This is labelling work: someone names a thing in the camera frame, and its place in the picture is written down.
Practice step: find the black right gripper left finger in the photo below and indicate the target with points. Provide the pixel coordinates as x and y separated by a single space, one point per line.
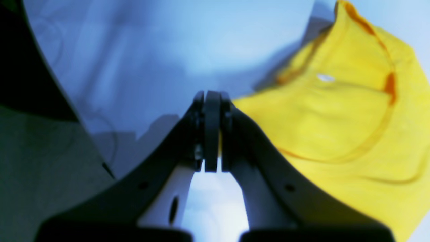
147 205

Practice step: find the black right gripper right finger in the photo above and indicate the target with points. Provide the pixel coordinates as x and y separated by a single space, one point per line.
282 205

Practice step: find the yellow orange T-shirt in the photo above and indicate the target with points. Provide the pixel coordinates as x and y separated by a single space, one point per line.
351 113

